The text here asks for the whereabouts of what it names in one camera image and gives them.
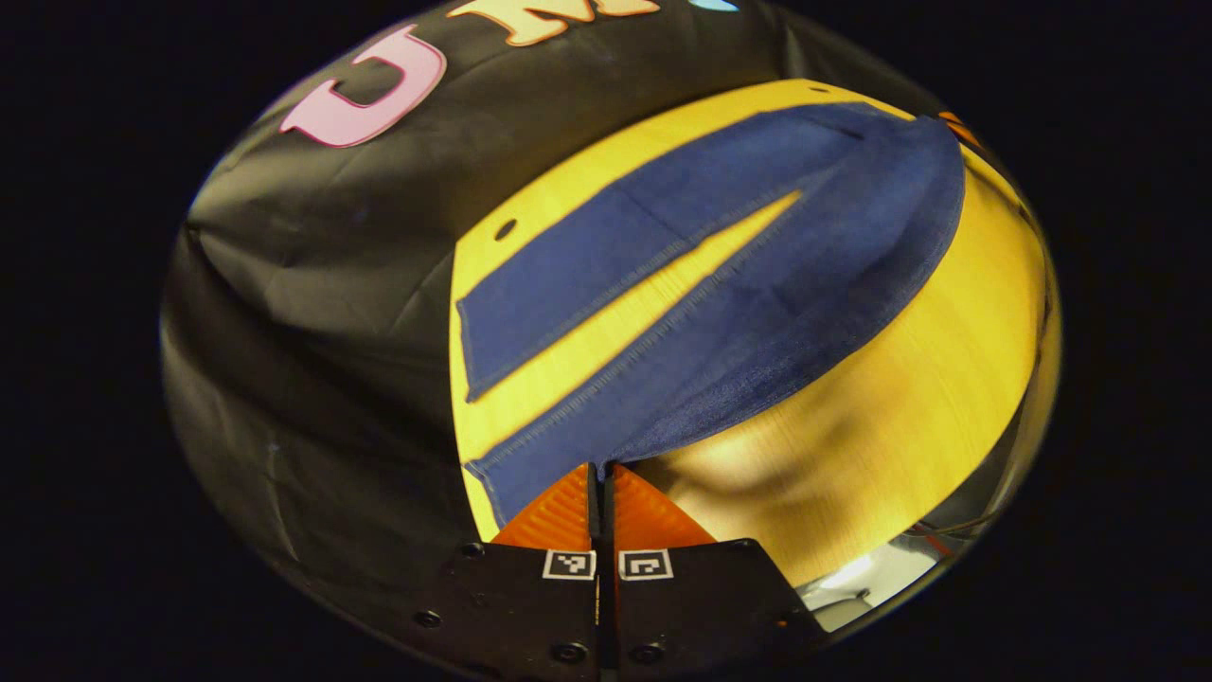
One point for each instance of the black backdrop cloth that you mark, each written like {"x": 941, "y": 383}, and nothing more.
{"x": 360, "y": 284}

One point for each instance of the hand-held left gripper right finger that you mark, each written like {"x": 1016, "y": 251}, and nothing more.
{"x": 701, "y": 616}

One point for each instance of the blue denim jeans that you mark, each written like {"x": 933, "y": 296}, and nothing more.
{"x": 776, "y": 313}

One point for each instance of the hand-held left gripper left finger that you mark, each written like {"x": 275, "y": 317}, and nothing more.
{"x": 530, "y": 616}

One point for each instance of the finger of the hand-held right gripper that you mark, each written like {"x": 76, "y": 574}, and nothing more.
{"x": 958, "y": 128}

